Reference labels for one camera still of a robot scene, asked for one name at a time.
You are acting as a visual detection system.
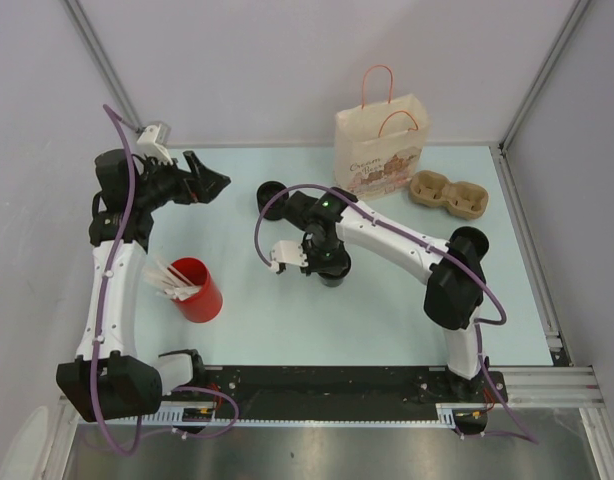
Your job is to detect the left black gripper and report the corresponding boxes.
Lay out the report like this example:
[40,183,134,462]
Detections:
[133,151,229,212]

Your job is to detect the transparent dark cup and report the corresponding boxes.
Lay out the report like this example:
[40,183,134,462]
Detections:
[319,273,345,288]

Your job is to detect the short black coffee cup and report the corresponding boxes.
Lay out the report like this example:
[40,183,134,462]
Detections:
[256,180,289,221]

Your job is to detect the beige paper takeout bag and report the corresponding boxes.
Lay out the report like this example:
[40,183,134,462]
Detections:
[333,84,431,200]

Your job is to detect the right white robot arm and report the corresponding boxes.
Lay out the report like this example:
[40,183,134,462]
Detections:
[272,188,489,401]

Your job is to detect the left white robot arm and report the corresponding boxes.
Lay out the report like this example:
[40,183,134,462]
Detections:
[56,149,231,422]

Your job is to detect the tall black coffee cup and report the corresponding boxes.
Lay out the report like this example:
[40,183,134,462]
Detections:
[449,226,490,260]

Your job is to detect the red cylindrical container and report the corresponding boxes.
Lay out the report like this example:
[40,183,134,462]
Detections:
[170,257,223,323]

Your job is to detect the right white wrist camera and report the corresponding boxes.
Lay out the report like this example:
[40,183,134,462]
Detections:
[270,240,308,274]

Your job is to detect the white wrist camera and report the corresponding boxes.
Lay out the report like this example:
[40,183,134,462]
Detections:
[136,122,173,165]
[270,240,308,274]

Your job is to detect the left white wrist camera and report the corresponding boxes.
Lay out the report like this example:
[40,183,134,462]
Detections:
[136,122,173,165]

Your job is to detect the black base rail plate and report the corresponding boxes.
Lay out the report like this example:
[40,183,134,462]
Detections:
[191,365,508,413]

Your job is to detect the white slotted cable duct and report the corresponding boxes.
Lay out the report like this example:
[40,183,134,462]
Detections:
[136,403,488,429]

